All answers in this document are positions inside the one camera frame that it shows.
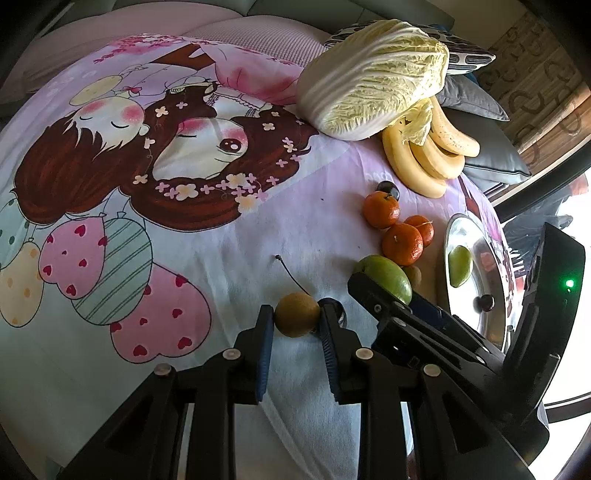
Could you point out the orange mandarin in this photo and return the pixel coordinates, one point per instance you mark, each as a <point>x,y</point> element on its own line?
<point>403,244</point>
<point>424,226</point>
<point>381,210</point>

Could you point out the brown longan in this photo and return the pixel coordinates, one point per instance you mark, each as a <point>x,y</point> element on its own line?
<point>296,314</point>
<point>414,275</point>

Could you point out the middle yellow banana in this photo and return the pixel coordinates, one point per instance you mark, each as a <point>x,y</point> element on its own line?
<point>437,162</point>

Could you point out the yellow banana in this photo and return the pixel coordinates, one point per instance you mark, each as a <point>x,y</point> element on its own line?
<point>437,162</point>
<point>448,137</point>
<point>406,167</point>

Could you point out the grey quilted cushion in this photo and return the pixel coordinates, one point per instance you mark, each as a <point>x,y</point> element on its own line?
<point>462,94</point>

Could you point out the dark cherry long stem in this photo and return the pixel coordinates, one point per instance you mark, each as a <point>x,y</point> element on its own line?
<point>291,276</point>

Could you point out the black white patterned cushion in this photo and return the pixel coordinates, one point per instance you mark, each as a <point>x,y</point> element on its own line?
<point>465,56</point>

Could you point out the napa cabbage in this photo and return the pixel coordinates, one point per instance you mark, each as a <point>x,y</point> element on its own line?
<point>386,72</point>

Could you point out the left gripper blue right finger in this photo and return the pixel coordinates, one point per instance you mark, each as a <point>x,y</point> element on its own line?
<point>339,345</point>

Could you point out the bottom yellow banana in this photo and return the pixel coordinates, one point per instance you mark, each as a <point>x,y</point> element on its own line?
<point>406,167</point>

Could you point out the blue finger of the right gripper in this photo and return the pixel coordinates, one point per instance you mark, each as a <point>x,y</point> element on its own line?
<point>420,313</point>

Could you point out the silver metal plate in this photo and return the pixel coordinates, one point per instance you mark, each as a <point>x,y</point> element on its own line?
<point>486,278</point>

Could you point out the top yellow banana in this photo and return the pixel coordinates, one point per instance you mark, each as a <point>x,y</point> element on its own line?
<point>448,137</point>

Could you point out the dark grey leather cushion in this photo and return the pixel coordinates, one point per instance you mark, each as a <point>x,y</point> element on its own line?
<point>499,164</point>

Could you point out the green jujube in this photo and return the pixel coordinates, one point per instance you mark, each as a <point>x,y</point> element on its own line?
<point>388,275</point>
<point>460,262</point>

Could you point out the cartoon printed tablecloth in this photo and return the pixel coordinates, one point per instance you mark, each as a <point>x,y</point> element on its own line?
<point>145,191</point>

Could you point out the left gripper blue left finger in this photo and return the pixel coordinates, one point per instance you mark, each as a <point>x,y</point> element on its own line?
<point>262,338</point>

